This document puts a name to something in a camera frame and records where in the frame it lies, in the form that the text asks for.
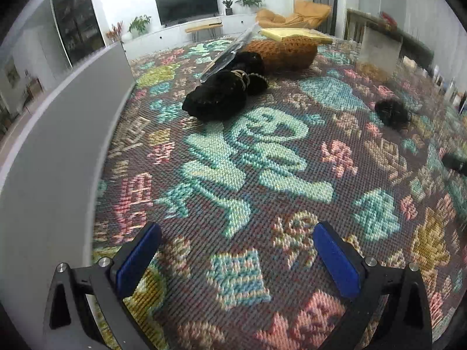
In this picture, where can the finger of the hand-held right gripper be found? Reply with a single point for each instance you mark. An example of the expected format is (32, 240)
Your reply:
(456, 162)

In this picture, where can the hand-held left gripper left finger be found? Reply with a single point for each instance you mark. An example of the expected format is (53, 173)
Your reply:
(138, 253)

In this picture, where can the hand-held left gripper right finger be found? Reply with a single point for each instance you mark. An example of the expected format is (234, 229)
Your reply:
(335, 259)

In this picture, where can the white storage box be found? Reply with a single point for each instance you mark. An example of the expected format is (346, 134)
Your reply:
(58, 146)

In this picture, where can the black fuzzy cloth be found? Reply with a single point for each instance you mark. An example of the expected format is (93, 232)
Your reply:
(219, 93)

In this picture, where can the row of bottles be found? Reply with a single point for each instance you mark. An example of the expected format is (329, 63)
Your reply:
(450, 89)

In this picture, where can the small black fuzzy ball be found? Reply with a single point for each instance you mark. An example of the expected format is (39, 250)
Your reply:
(393, 114)

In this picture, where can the patterned woven blanket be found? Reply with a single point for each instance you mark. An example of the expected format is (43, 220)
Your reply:
(255, 175)

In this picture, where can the wooden side table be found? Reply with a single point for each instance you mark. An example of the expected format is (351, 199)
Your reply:
(416, 43)

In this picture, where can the glass jar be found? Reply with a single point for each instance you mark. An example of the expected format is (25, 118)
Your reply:
(379, 53)

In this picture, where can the red cloth item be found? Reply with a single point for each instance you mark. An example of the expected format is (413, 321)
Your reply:
(387, 16)

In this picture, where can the dining chair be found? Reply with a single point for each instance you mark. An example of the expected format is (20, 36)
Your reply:
(33, 87)

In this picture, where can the brown knitted item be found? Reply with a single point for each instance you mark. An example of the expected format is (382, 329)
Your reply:
(284, 54)

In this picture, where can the flat yellow box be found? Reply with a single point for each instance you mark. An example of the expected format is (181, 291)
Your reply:
(295, 34)

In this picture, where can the grey curtain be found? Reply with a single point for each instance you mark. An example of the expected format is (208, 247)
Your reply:
(324, 0)

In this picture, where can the yellow rocking chair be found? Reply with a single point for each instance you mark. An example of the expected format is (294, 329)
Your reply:
(306, 12)

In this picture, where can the white television cabinet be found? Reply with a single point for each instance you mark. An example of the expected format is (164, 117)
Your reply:
(171, 40)

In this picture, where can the white round vase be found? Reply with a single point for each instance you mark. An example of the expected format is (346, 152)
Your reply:
(127, 37)

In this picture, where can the clear plastic package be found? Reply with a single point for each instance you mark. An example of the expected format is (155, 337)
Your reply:
(230, 53)

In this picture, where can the red flowers in vase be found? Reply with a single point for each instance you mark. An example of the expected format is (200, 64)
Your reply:
(115, 32)

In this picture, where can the bushy potted plant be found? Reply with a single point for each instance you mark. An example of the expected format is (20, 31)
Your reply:
(139, 24)

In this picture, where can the wooden bench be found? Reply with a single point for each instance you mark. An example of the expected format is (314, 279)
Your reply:
(204, 27)

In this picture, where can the black display cabinet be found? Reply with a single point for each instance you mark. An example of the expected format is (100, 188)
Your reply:
(78, 22)

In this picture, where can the flat screen television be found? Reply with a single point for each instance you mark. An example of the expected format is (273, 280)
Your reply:
(186, 5)

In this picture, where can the small potted plant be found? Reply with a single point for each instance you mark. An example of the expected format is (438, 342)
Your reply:
(228, 6)

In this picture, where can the wall picture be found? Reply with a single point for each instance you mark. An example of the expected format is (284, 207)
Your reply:
(12, 72)

